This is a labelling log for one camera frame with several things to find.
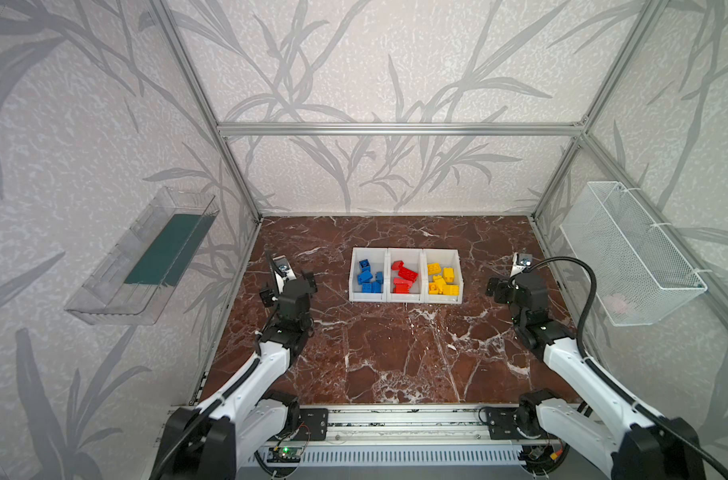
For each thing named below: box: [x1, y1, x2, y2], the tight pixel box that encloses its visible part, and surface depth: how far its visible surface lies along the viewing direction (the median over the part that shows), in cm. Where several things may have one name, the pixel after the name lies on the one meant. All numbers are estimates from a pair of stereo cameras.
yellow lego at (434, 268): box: [427, 262, 441, 276], surface depth 104 cm
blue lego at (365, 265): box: [359, 259, 371, 275], surface depth 104 cm
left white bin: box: [349, 247, 387, 302], surface depth 98 cm
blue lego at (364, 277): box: [357, 270, 373, 285], surface depth 101 cm
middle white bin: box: [387, 248, 425, 303], surface depth 101 cm
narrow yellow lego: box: [443, 285, 459, 296], surface depth 96 cm
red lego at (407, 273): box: [398, 266, 419, 283], surface depth 104 cm
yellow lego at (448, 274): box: [443, 267, 455, 283], surface depth 102 cm
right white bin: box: [422, 249, 463, 305], surface depth 98 cm
